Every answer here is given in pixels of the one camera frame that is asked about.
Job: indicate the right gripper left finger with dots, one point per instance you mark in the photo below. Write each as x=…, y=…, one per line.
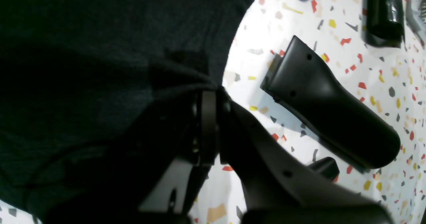
x=177, y=189

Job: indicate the black plastic handle part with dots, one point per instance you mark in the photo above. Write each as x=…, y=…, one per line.
x=303, y=84

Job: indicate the black T-shirt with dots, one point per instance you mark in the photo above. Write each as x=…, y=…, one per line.
x=92, y=93

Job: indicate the long black flat bar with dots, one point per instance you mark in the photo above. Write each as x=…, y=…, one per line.
x=383, y=23

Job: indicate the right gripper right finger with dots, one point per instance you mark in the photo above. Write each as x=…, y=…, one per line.
x=278, y=188

